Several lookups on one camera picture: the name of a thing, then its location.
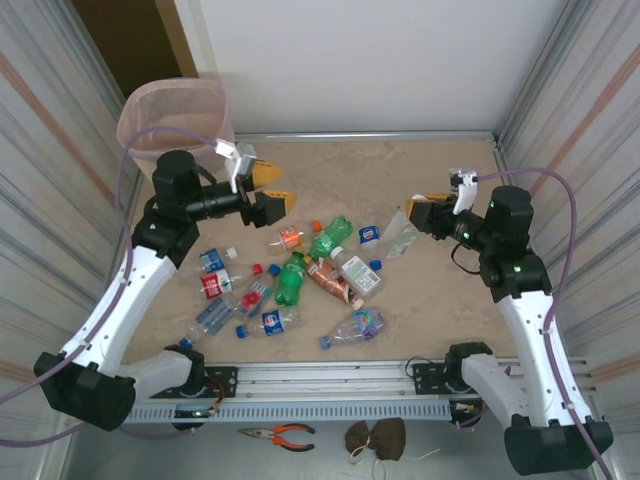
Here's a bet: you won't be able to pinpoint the white-label bottle white cap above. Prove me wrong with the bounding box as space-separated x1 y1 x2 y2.
383 208 426 260
329 245 385 299

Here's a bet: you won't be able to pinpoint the orange-label clear bottle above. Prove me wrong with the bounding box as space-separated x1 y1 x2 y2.
267 220 324 257

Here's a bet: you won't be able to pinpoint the small Pepsi bottle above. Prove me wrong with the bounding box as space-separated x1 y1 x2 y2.
358 225 385 272

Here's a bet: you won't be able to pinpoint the light green plastic bottle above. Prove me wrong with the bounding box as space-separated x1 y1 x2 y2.
308 215 354 260

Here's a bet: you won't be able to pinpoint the green bottle yellow cap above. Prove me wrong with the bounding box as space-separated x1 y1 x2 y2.
273 251 307 307

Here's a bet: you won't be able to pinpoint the pink mesh waste bin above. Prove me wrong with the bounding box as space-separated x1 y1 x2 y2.
117 77 237 175

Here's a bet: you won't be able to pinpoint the blue-label bottle white cap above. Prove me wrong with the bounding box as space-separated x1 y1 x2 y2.
199 247 239 274

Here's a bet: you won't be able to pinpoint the striped-label bottle blue cap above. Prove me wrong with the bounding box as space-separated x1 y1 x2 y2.
234 263 281 319

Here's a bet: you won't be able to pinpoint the red-label clear bottle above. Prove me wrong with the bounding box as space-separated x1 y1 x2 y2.
199 264 265 300

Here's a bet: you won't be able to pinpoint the brown chocolate drink bottle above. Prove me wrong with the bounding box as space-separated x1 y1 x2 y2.
304 257 364 310

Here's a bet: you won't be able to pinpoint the large Pepsi bottle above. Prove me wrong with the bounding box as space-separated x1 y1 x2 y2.
235 307 306 340

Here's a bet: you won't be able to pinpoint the blue-label clear water bottle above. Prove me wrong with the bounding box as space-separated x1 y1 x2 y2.
178 297 237 350

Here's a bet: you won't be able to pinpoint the colourful-label clear bottle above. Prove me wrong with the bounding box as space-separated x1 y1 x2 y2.
318 308 387 350

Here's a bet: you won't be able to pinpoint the brown wooden door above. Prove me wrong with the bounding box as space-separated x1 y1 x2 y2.
72 0 200 96

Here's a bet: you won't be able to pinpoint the brown cloth pouch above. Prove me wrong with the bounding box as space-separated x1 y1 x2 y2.
344 417 407 462

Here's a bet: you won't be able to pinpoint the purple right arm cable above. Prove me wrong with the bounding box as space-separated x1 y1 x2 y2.
474 167 616 480

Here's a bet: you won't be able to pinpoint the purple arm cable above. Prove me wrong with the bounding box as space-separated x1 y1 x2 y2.
0 127 224 447
474 167 616 480

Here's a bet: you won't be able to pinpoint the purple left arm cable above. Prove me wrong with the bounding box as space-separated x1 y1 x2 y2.
0 127 224 447

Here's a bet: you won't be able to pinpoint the aluminium side frame rail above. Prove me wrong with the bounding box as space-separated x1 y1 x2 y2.
492 133 569 357

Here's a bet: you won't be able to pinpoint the aluminium frame crossbar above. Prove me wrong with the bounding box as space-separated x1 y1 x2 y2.
233 130 501 144

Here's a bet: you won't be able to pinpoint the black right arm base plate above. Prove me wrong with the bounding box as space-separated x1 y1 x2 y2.
412 362 451 396

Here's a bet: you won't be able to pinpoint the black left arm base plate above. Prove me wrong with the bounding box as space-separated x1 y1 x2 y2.
148 366 239 400

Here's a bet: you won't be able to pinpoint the aluminium mounting rail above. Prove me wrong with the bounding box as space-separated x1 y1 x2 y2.
134 362 601 401

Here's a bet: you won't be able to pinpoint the grey slotted cable duct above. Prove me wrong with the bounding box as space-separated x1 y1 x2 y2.
124 402 454 424

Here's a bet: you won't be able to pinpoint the orange-handled pliers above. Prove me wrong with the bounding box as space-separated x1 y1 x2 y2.
237 423 317 453

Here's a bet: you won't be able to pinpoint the white string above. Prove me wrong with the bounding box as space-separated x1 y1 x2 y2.
348 446 442 479

